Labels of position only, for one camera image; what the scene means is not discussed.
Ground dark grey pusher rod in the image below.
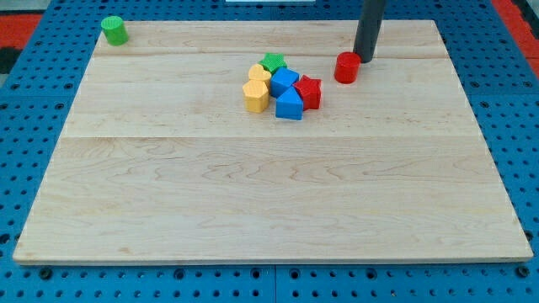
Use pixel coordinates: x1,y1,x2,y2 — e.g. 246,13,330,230
353,0,387,63

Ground yellow heart block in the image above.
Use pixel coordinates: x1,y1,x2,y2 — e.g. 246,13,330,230
248,63,272,88

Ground blue cube block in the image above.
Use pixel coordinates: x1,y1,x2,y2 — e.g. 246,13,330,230
270,67,299,98

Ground yellow pentagon block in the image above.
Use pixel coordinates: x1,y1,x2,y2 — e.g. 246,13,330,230
243,80,270,114

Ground red cylinder block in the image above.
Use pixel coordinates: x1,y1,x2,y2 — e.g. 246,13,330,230
334,51,361,84

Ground blue triangle block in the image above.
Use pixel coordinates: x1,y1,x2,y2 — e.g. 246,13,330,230
275,87,303,120

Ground green star block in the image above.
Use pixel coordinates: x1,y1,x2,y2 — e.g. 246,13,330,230
259,52,287,74

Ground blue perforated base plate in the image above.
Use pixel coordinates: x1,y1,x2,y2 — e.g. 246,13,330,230
1,0,538,302

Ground red star block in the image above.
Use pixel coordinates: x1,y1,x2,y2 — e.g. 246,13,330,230
293,75,322,110

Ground green cylinder block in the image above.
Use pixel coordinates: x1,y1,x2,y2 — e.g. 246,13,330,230
100,15,129,46

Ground light wooden board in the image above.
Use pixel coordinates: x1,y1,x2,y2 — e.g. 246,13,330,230
13,20,533,265

